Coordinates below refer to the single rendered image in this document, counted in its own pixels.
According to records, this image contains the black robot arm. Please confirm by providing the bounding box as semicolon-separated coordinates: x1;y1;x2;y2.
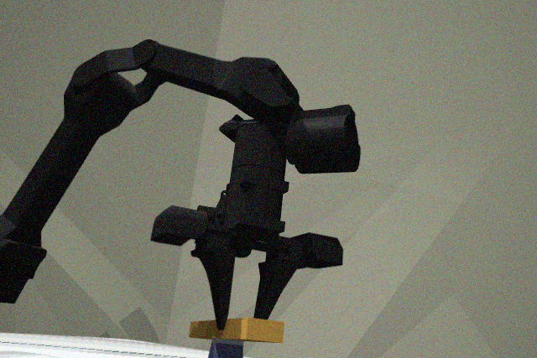
0;39;361;304

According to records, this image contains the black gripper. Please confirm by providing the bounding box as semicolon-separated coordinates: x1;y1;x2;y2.
150;165;343;330

